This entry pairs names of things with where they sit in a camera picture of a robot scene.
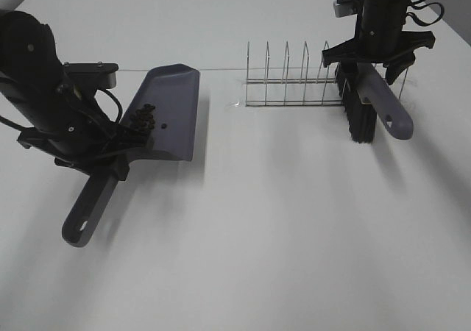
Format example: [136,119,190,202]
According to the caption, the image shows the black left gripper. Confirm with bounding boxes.
[16,84,149,181]

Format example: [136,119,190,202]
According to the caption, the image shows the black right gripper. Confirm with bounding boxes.
[322,0,436,85]

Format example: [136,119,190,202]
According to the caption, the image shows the pile of coffee beans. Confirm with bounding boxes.
[129,103,166,132]

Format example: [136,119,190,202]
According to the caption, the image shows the purple plastic dustpan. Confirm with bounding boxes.
[62,64,200,247]

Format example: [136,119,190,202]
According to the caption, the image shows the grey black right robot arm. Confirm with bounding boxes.
[322,0,436,85]

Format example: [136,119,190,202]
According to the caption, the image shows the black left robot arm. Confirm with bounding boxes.
[1,10,148,181]

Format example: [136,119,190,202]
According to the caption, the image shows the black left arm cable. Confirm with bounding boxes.
[0,88,123,129]

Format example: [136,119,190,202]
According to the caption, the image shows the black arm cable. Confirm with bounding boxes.
[0,88,123,129]
[403,0,445,26]

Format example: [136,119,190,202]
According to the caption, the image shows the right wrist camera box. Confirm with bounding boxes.
[333,0,364,18]

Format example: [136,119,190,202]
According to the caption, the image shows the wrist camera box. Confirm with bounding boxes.
[333,0,364,18]
[63,62,119,89]

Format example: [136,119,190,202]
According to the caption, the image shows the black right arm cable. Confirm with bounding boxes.
[403,0,445,26]

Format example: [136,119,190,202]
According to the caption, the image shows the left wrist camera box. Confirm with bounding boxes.
[63,62,119,89]

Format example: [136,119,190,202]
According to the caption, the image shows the metal wire rack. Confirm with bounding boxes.
[243,39,413,108]

